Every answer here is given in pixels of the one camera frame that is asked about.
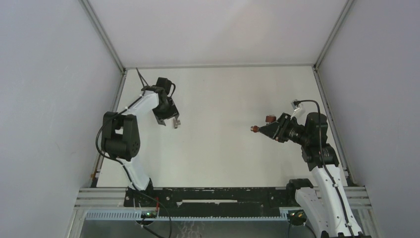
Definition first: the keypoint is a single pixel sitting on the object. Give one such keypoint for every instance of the red brown water faucet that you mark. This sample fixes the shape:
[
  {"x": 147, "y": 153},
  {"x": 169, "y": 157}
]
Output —
[{"x": 261, "y": 124}]

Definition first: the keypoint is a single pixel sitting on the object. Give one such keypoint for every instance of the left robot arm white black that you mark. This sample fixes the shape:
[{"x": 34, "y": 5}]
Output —
[{"x": 119, "y": 137}]

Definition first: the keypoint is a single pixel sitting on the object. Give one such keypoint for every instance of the white slotted cable duct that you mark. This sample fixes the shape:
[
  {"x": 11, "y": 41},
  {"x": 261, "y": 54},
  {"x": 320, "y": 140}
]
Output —
[{"x": 131, "y": 215}]

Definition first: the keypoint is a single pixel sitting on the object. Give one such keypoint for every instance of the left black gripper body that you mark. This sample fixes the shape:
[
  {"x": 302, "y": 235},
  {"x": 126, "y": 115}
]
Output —
[{"x": 171, "y": 113}]

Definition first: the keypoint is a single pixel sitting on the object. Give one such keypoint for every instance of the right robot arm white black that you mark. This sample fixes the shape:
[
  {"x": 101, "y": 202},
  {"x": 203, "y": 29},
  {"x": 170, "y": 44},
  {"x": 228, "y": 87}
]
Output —
[{"x": 331, "y": 216}]

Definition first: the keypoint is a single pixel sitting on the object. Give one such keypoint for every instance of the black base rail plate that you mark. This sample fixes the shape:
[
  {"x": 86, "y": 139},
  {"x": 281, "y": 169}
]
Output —
[{"x": 210, "y": 201}]

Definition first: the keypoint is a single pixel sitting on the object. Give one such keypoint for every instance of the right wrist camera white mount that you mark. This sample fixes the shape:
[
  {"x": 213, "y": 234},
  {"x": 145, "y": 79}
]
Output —
[{"x": 298, "y": 109}]

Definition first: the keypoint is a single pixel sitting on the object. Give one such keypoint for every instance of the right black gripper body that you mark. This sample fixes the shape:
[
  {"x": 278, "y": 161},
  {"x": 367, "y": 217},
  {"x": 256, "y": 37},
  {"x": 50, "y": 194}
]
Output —
[{"x": 289, "y": 130}]

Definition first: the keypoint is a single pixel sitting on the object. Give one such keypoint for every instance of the silver metal tee fitting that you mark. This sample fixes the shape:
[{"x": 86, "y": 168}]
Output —
[{"x": 176, "y": 123}]

